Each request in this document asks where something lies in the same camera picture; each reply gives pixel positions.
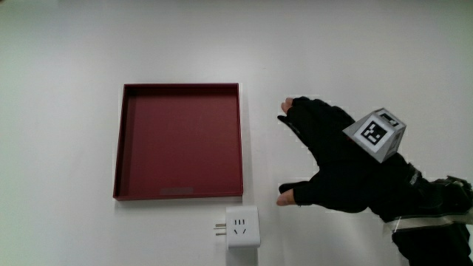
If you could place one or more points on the person's right hand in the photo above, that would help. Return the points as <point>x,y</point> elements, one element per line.
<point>340,173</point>

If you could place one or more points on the person's right forearm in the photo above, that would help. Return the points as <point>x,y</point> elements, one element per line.
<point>438,199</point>

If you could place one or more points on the dark red square tray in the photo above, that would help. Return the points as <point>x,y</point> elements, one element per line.
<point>184,144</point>

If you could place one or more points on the white socket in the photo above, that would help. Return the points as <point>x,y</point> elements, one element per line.
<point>244,226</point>

